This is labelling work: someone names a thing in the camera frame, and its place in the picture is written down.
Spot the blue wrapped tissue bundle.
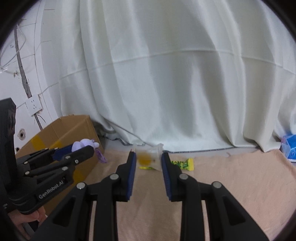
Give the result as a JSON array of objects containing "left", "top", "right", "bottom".
[{"left": 280, "top": 134, "right": 296, "bottom": 163}]

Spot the green snack bar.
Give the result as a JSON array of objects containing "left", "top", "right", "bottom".
[{"left": 139, "top": 158, "right": 195, "bottom": 172}]

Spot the person's left hand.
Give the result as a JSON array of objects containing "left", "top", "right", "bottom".
[{"left": 8, "top": 206, "right": 47, "bottom": 232}]

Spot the pale green curtain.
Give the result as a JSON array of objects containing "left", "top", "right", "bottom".
[{"left": 42, "top": 0, "right": 296, "bottom": 153}]

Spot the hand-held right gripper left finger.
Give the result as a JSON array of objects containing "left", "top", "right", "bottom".
[{"left": 31, "top": 151, "right": 137, "bottom": 241}]

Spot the beige blanket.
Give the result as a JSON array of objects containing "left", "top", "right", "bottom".
[{"left": 44, "top": 148, "right": 294, "bottom": 241}]

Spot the purple plush toy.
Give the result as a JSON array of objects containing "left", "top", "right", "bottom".
[{"left": 72, "top": 138, "right": 108, "bottom": 164}]

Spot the grey wall cable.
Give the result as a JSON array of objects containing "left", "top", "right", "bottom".
[{"left": 34, "top": 113, "right": 45, "bottom": 130}]

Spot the brown cardboard box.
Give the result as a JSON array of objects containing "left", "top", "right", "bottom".
[{"left": 15, "top": 115, "right": 104, "bottom": 216}]

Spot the white wall socket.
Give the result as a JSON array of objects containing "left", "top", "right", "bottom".
[{"left": 25, "top": 94, "right": 43, "bottom": 116}]

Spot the clear packet with yellow toy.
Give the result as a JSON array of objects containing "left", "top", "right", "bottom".
[{"left": 133, "top": 143, "right": 165, "bottom": 173}]

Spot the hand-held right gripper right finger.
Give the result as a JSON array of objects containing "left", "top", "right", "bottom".
[{"left": 161, "top": 152, "right": 270, "bottom": 241}]

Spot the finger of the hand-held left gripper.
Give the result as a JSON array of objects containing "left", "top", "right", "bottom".
[
  {"left": 16, "top": 146, "right": 77, "bottom": 169},
  {"left": 23, "top": 146, "right": 95, "bottom": 179}
]

